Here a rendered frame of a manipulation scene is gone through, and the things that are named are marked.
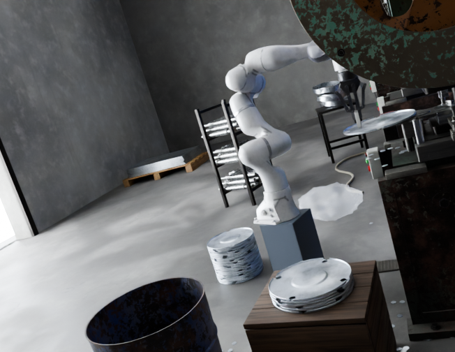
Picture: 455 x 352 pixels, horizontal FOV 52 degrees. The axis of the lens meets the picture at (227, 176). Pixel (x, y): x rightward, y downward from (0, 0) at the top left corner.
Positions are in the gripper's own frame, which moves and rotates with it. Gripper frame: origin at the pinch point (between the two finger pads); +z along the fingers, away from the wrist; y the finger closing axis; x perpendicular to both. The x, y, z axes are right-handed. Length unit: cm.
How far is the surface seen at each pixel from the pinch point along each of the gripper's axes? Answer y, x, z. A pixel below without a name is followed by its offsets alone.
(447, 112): -32.1, 8.2, 4.0
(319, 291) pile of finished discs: 20, 60, 42
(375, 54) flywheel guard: -12, 47, -25
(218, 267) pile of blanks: 98, -38, 72
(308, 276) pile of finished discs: 25, 50, 41
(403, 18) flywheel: -22, 40, -33
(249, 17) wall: 182, -663, -117
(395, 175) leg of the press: -9.7, 27.5, 18.4
